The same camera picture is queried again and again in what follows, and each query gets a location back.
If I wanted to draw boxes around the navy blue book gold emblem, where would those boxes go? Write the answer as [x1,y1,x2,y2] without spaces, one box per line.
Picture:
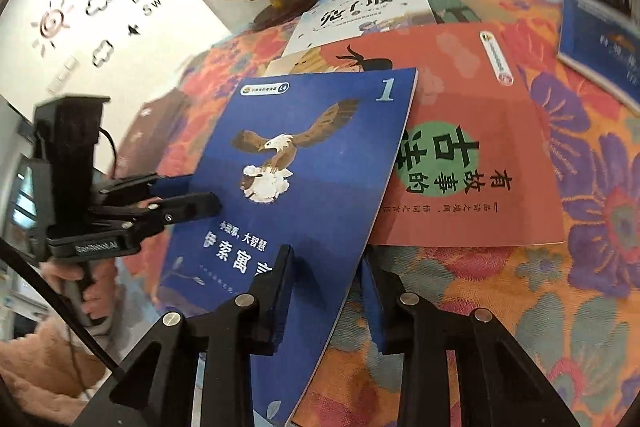
[556,0,640,118]

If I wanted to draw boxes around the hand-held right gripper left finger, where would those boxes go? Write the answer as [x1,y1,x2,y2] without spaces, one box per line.
[75,244,296,427]

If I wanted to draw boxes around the white book meadow picture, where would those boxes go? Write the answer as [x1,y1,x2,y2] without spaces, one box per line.
[282,0,437,58]

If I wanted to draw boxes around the orange floral cloth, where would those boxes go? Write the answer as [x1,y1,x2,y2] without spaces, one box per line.
[115,0,640,427]

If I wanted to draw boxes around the person's left forearm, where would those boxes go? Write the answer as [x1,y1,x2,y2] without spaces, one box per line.
[0,317,126,408]

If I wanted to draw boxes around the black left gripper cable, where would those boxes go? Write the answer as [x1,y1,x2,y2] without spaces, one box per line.
[97,128,120,178]

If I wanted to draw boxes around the orange red book green circle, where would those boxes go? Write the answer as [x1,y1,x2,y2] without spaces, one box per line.
[265,24,567,249]

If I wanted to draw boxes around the person's left hand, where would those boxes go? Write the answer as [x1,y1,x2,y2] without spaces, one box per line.
[40,261,119,323]

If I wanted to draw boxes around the blue eagle cover book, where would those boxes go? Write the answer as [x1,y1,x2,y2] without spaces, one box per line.
[157,67,420,425]

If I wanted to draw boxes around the white wall switch panel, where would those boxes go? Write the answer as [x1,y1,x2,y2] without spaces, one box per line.
[50,57,81,90]

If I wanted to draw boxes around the sun wall sticker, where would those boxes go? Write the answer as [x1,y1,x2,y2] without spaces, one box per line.
[30,2,76,58]

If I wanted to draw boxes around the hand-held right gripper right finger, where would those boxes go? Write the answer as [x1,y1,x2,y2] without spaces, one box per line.
[361,254,581,427]

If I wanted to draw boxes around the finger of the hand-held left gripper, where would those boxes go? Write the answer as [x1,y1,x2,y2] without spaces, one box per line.
[92,173,194,208]
[99,191,223,239]

